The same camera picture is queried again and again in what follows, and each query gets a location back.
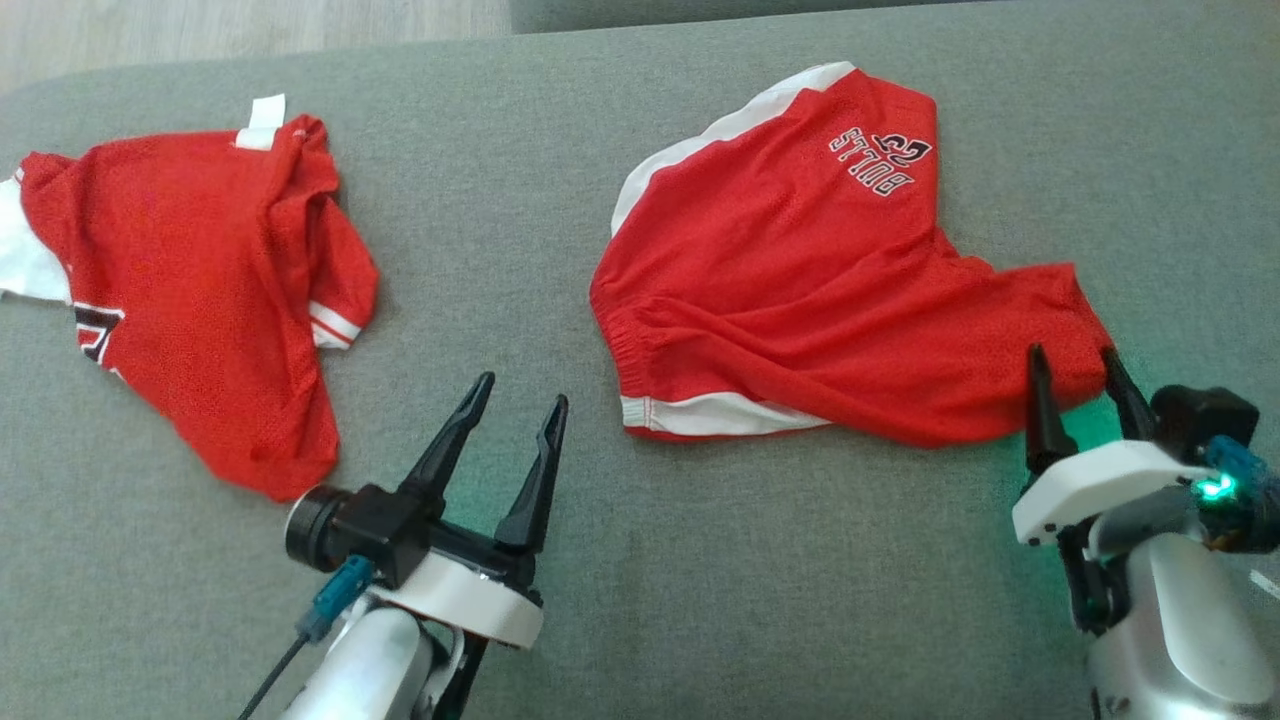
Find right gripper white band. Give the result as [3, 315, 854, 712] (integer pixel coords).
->
[1012, 344, 1213, 548]

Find left cable with teal connector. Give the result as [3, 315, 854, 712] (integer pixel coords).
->
[238, 557, 376, 720]

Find red Bulls basketball jersey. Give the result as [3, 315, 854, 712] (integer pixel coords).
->
[0, 93, 381, 503]

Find red shorts with white stripe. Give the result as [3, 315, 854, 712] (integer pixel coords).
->
[589, 62, 1116, 448]

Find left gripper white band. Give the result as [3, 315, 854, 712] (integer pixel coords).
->
[375, 372, 569, 651]

